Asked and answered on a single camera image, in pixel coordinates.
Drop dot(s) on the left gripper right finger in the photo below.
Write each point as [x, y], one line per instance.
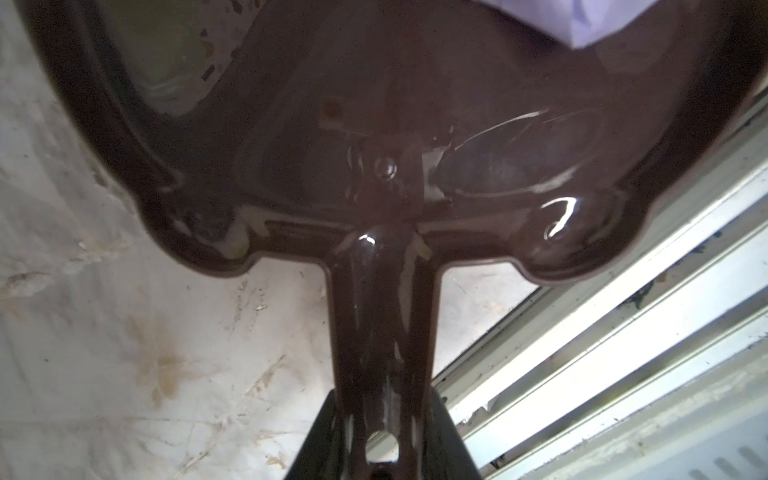
[445, 454]

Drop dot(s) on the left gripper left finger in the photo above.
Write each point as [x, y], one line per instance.
[320, 456]

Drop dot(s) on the dark brown plastic dustpan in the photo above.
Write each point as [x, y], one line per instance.
[387, 141]

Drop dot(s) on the purple paper scrap centre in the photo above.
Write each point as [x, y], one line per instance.
[576, 24]

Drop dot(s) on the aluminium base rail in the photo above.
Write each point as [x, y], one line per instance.
[655, 369]

